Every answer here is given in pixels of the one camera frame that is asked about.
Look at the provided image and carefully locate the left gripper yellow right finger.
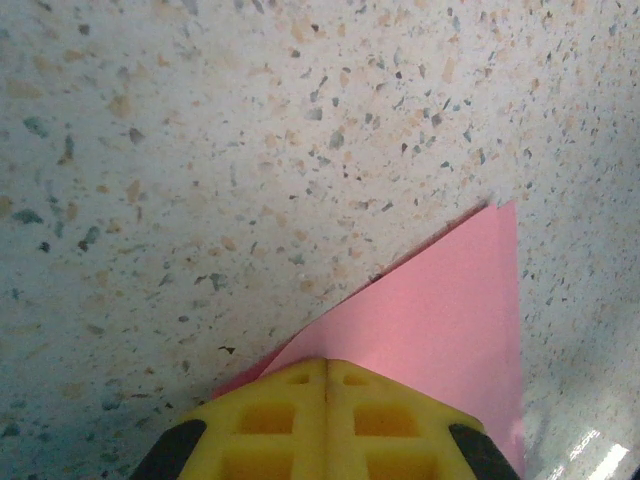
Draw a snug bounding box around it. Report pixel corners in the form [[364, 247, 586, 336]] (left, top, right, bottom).
[[327, 357, 525, 480]]

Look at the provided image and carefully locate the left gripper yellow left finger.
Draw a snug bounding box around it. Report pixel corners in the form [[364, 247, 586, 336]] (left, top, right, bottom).
[[130, 356, 329, 480]]

